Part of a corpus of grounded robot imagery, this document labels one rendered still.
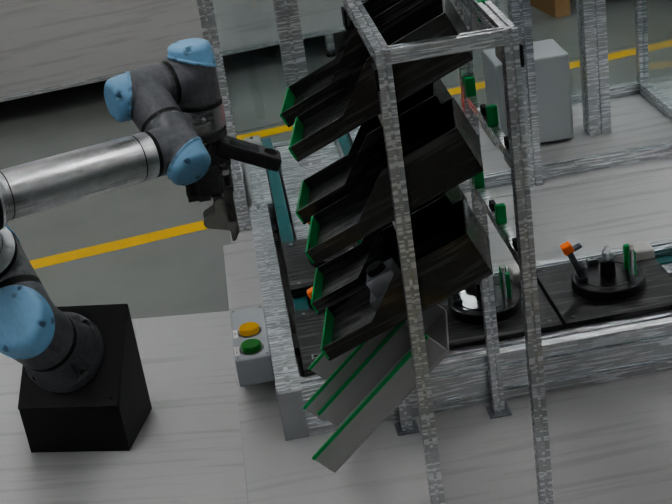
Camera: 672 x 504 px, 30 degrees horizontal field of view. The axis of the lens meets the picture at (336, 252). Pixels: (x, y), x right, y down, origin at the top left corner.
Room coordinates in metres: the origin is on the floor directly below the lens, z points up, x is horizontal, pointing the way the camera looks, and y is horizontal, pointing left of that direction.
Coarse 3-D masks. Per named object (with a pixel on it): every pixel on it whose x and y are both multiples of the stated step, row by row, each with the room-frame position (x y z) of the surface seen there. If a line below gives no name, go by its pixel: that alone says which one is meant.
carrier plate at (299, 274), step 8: (296, 240) 2.56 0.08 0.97; (304, 240) 2.56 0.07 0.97; (288, 248) 2.53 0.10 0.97; (296, 248) 2.52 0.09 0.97; (304, 248) 2.51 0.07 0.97; (288, 256) 2.48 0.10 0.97; (296, 256) 2.48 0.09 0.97; (304, 256) 2.47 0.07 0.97; (288, 264) 2.44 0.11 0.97; (296, 264) 2.44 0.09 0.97; (304, 264) 2.43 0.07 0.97; (288, 272) 2.40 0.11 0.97; (296, 272) 2.40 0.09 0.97; (304, 272) 2.39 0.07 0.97; (312, 272) 2.39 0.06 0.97; (288, 280) 2.40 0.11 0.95; (296, 280) 2.36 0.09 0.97; (304, 280) 2.35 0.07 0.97; (312, 280) 2.35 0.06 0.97; (296, 288) 2.32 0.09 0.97; (304, 288) 2.33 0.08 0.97; (296, 296) 2.32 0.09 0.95
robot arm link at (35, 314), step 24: (0, 288) 1.96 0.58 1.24; (24, 288) 1.95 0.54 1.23; (0, 312) 1.93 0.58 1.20; (24, 312) 1.92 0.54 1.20; (48, 312) 1.93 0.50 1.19; (0, 336) 1.90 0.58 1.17; (24, 336) 1.89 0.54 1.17; (48, 336) 1.92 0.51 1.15; (72, 336) 1.99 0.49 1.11; (24, 360) 1.92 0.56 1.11; (48, 360) 1.94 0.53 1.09
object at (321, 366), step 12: (384, 336) 1.76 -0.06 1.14; (360, 348) 1.77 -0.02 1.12; (372, 348) 1.77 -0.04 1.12; (324, 360) 1.90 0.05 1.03; (336, 360) 1.90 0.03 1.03; (348, 360) 1.77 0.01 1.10; (360, 360) 1.77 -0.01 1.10; (324, 372) 1.90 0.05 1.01; (336, 372) 1.77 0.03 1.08; (348, 372) 1.77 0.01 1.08; (324, 384) 1.77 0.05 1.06; (336, 384) 1.77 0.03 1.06; (312, 396) 1.78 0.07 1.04; (324, 396) 1.78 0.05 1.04; (312, 408) 1.78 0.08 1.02; (324, 420) 1.78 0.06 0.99
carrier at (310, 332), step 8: (296, 312) 2.22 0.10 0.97; (304, 312) 2.21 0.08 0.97; (312, 312) 2.21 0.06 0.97; (296, 320) 2.18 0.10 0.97; (304, 320) 2.18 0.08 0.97; (312, 320) 2.17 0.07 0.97; (320, 320) 2.17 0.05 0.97; (296, 328) 2.15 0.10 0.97; (304, 328) 2.15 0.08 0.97; (312, 328) 2.14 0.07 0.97; (320, 328) 2.14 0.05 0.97; (304, 336) 2.11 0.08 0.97; (312, 336) 2.11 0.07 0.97; (320, 336) 2.10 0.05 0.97; (304, 344) 2.08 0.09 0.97; (312, 344) 2.08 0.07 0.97; (320, 344) 2.07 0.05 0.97; (304, 352) 2.05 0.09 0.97; (312, 352) 2.05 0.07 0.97; (320, 352) 2.04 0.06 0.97; (304, 360) 2.02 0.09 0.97; (304, 368) 1.99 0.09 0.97
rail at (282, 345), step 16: (256, 208) 2.81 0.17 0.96; (256, 224) 2.71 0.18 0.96; (256, 240) 2.62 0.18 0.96; (272, 240) 2.60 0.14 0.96; (256, 256) 2.53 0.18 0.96; (272, 256) 2.52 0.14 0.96; (272, 272) 2.44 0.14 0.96; (272, 288) 2.37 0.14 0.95; (272, 304) 2.29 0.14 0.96; (272, 320) 2.22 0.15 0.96; (288, 320) 2.21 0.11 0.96; (272, 336) 2.15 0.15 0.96; (288, 336) 2.14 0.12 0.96; (272, 352) 2.09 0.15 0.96; (288, 352) 2.08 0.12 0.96; (288, 368) 2.02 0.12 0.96; (288, 384) 1.97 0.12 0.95; (288, 400) 1.93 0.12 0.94; (288, 416) 1.93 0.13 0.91; (304, 416) 1.93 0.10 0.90; (288, 432) 1.93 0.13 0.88; (304, 432) 1.93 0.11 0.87
